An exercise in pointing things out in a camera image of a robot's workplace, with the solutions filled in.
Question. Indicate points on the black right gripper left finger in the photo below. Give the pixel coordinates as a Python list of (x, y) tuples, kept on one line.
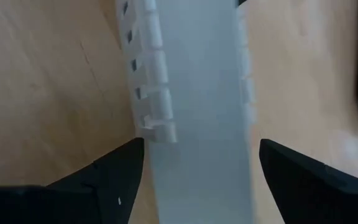
[(73, 202)]

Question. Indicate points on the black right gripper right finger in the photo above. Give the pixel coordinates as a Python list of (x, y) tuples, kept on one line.
[(322, 199)]

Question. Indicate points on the white duct cover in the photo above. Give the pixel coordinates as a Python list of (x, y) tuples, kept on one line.
[(204, 124)]

